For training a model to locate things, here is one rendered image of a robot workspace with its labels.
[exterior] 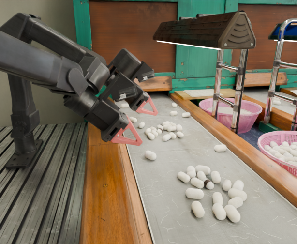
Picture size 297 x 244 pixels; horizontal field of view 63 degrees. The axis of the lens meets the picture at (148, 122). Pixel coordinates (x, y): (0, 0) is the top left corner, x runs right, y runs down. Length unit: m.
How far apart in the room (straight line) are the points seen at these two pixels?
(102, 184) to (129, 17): 0.90
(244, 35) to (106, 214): 0.43
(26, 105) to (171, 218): 0.58
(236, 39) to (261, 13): 1.00
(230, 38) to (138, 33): 0.79
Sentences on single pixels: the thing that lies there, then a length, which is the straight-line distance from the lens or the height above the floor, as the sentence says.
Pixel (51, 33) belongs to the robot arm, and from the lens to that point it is 0.79.
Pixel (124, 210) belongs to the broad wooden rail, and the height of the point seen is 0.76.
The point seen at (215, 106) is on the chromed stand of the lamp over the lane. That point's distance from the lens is 0.98.
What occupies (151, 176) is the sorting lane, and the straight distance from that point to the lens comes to 0.61.
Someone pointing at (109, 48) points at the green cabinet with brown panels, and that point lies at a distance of 1.26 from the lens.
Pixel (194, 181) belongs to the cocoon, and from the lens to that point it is 0.58.
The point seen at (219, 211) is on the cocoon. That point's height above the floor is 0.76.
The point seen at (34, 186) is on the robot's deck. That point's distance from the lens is 0.77.
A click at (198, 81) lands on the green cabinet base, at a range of 1.38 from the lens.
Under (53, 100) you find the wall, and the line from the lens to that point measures 2.16.
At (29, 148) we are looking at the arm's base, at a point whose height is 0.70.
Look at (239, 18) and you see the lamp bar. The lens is 0.54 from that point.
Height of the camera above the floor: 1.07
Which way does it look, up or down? 20 degrees down
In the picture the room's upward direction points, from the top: straight up
